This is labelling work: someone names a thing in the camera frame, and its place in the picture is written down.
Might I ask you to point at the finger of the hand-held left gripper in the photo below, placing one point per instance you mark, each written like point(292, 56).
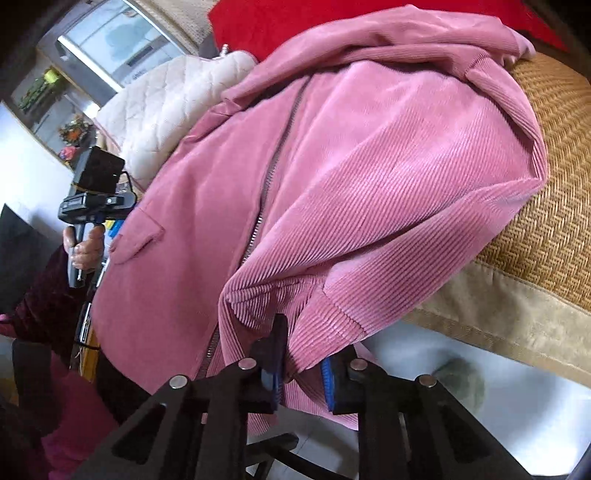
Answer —
point(115, 228)

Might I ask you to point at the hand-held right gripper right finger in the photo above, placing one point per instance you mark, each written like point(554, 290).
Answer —
point(328, 385)

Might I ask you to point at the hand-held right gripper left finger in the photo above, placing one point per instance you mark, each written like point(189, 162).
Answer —
point(273, 376)

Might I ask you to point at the person's left forearm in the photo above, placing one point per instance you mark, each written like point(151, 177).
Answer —
point(55, 300)

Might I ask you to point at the person's left hand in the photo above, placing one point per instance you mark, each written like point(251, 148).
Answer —
point(87, 251)

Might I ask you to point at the potted flowers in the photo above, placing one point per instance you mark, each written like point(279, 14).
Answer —
point(74, 129)

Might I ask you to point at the black chair base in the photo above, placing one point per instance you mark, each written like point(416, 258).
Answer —
point(286, 454)

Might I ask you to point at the white quilted jacket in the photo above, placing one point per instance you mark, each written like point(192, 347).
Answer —
point(152, 115)

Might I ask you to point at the dark grey cushion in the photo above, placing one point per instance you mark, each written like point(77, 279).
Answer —
point(23, 258)

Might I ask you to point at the green potted plant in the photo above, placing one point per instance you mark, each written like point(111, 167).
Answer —
point(41, 87)

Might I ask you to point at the metal framed window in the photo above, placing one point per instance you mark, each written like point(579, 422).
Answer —
point(120, 41)

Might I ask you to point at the person's magenta trousers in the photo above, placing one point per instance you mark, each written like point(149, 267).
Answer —
point(74, 424)

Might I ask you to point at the red blanket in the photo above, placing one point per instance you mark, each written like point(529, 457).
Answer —
point(277, 23)

